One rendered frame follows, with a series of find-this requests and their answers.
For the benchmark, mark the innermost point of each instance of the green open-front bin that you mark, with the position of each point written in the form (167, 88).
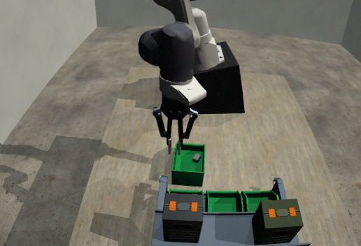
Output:
(223, 201)
(185, 191)
(254, 198)
(182, 172)

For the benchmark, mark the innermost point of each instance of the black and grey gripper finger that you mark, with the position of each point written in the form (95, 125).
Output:
(181, 135)
(158, 115)

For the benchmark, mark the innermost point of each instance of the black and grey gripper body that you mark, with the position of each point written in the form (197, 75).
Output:
(174, 106)

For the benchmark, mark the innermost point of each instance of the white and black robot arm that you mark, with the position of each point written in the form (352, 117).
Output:
(178, 51)

